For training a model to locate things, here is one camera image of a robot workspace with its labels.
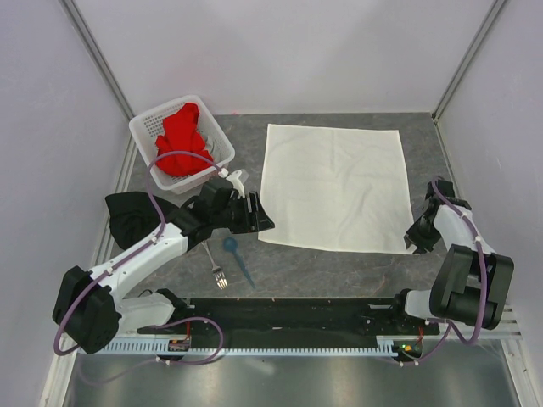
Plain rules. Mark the blue plastic spoon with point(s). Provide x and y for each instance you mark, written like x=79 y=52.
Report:
x=230 y=245

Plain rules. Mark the slotted cable duct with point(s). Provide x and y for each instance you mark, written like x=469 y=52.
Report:
x=163 y=346

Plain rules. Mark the black cloth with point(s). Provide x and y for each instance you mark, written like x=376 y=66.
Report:
x=132 y=217

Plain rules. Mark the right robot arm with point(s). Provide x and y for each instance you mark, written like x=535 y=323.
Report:
x=472 y=284

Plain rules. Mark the red cloth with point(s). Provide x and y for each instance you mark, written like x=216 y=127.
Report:
x=181 y=134

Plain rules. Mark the grey cloth in basket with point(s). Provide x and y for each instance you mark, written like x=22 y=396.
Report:
x=210 y=144

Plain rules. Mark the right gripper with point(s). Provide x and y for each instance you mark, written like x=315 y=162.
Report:
x=422 y=244

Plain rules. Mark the white plastic basket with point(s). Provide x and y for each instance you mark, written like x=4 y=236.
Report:
x=146 y=126

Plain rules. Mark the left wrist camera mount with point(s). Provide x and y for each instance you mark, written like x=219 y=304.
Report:
x=237 y=178

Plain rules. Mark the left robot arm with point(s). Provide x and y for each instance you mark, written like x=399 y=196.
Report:
x=92 y=305

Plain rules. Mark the white cloth napkin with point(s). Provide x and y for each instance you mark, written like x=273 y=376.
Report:
x=338 y=190

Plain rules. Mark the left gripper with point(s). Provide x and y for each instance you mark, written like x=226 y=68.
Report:
x=255 y=220

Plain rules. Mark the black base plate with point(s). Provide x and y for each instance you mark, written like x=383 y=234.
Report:
x=297 y=323

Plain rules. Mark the silver metal fork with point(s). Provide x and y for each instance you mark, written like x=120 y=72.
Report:
x=216 y=270

